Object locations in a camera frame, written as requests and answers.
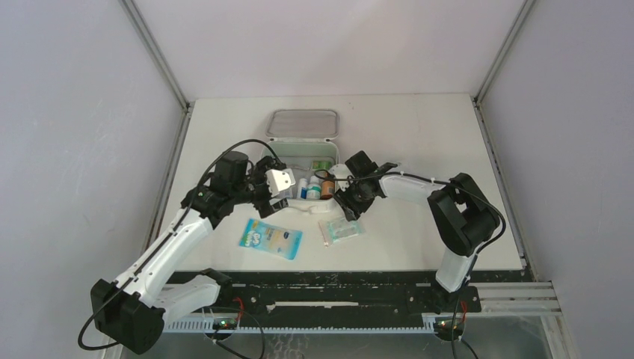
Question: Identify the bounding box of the white plastic bottle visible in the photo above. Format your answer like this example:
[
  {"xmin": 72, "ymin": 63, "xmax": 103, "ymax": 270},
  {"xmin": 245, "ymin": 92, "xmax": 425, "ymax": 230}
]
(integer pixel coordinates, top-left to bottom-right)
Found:
[{"xmin": 306, "ymin": 179, "xmax": 321, "ymax": 200}]

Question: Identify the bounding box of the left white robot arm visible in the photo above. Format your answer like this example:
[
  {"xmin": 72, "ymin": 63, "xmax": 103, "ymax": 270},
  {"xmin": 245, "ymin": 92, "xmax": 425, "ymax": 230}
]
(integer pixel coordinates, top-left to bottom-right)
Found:
[{"xmin": 87, "ymin": 150, "xmax": 295, "ymax": 355}]

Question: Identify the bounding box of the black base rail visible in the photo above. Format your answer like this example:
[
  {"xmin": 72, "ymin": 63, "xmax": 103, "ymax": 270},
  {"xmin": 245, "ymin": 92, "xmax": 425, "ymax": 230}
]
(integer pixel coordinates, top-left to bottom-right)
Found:
[{"xmin": 163, "ymin": 269, "xmax": 481, "ymax": 331}]

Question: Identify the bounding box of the brown bottle orange cap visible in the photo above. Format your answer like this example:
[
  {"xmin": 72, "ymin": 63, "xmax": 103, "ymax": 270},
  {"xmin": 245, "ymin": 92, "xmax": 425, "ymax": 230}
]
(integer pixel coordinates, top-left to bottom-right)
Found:
[{"xmin": 320, "ymin": 180, "xmax": 335, "ymax": 200}]

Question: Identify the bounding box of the blue cotton swab packet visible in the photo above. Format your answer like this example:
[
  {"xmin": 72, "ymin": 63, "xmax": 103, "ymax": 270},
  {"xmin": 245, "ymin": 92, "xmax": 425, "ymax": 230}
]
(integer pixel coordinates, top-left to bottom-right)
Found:
[{"xmin": 239, "ymin": 218, "xmax": 304, "ymax": 260}]

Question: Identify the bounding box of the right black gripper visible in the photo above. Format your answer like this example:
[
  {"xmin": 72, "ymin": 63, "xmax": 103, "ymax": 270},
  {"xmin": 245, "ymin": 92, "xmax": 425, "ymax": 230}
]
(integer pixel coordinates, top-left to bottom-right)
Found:
[{"xmin": 333, "ymin": 177, "xmax": 375, "ymax": 221}]

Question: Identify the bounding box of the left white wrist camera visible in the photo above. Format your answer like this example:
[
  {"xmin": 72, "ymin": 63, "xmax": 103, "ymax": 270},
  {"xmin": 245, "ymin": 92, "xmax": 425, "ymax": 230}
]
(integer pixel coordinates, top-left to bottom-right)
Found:
[{"xmin": 265, "ymin": 168, "xmax": 296, "ymax": 197}]

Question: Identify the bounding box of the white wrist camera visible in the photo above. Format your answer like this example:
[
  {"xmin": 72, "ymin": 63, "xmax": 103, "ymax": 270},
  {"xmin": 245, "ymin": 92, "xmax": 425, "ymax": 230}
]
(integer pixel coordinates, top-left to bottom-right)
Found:
[
  {"xmin": 328, "ymin": 163, "xmax": 354, "ymax": 191},
  {"xmin": 265, "ymin": 168, "xmax": 296, "ymax": 197}
]

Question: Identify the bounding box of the green wind oil box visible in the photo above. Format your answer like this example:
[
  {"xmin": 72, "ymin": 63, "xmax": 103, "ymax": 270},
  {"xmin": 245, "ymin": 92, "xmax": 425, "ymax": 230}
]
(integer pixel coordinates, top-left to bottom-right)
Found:
[{"xmin": 310, "ymin": 160, "xmax": 333, "ymax": 171}]

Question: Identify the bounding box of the blue white small tube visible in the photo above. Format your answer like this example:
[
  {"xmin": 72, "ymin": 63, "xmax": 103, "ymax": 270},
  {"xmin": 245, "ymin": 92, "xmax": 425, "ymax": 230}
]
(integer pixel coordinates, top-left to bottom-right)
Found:
[{"xmin": 296, "ymin": 178, "xmax": 308, "ymax": 199}]

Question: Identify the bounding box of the white medicine kit box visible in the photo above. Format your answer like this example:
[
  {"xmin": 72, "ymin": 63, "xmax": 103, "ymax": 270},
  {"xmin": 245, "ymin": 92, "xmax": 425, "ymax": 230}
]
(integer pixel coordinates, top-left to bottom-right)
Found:
[{"xmin": 265, "ymin": 109, "xmax": 339, "ymax": 214}]

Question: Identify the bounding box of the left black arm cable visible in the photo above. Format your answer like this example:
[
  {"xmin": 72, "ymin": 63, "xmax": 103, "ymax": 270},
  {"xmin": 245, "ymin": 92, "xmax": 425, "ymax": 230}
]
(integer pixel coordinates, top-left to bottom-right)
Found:
[{"xmin": 77, "ymin": 138, "xmax": 278, "ymax": 352}]

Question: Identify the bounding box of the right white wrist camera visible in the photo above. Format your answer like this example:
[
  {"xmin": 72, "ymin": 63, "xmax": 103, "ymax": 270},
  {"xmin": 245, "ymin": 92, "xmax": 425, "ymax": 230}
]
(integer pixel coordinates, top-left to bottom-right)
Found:
[{"xmin": 328, "ymin": 163, "xmax": 354, "ymax": 191}]

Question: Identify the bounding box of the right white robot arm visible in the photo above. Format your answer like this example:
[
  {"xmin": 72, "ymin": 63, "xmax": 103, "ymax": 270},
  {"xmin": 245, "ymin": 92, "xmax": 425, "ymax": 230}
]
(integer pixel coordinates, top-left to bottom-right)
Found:
[{"xmin": 325, "ymin": 151, "xmax": 507, "ymax": 311}]

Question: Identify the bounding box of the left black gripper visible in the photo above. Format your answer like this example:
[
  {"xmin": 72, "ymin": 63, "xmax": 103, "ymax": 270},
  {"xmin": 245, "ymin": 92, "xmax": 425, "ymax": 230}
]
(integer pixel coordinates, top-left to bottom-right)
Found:
[{"xmin": 230, "ymin": 157, "xmax": 288, "ymax": 218}]

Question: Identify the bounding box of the clear bandage packet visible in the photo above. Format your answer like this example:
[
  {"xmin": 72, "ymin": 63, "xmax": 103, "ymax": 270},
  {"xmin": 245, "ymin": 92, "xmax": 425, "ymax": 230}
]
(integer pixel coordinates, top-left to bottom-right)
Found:
[{"xmin": 318, "ymin": 217, "xmax": 364, "ymax": 247}]

